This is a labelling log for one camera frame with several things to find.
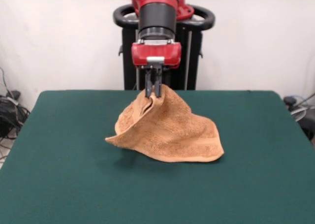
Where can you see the grey round stand foot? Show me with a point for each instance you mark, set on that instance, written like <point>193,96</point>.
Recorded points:
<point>299,114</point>

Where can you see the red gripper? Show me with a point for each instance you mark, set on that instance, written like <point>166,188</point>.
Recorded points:
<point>157,51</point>

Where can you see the black power brick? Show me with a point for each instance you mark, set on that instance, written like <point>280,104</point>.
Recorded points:
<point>14,94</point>

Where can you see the black plug device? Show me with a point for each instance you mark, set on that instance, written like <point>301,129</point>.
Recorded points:
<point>290,100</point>

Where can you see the tan terry towel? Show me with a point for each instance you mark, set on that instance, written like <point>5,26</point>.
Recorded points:
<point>172,135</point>

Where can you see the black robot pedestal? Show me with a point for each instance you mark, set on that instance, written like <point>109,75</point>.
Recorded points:
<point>194,61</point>

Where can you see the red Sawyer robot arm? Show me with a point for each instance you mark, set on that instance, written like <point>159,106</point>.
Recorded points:
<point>157,14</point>

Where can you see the dark green table cloth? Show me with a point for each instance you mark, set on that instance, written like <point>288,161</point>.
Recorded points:
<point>123,184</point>

